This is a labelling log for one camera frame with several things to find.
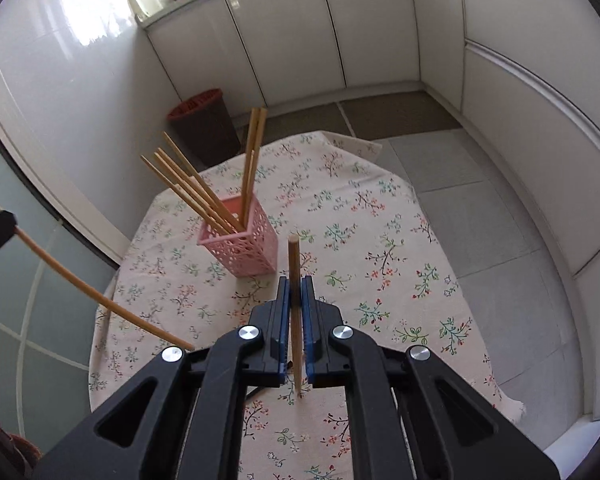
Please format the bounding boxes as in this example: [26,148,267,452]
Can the bunch of chopsticks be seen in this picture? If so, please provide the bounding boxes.
[152,106,261,235]

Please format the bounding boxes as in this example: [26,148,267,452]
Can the dark brown trash bin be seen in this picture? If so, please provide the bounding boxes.
[167,88,241,171]

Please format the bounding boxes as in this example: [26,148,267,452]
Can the wide white drawer front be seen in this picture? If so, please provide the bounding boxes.
[457,0,600,156]
[462,42,600,278]

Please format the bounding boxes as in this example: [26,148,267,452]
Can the floral tablecloth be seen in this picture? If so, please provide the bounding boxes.
[87,130,526,480]

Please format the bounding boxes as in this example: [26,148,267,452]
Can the frosted glass door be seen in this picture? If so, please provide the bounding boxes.
[0,125,123,461]

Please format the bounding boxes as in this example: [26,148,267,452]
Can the white cabinet door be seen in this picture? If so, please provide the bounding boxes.
[146,0,266,111]
[317,0,422,88]
[222,0,348,106]

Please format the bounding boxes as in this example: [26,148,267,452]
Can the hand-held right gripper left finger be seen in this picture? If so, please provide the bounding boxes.
[30,276,293,480]

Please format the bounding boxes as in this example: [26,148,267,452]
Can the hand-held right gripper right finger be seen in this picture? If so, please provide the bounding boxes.
[300,275,561,480]

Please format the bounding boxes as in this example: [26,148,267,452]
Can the narrow white corner panel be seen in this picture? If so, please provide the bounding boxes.
[407,0,468,113]

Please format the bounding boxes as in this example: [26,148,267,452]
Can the pink plastic chopstick basket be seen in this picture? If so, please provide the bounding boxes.
[197,195,279,278]

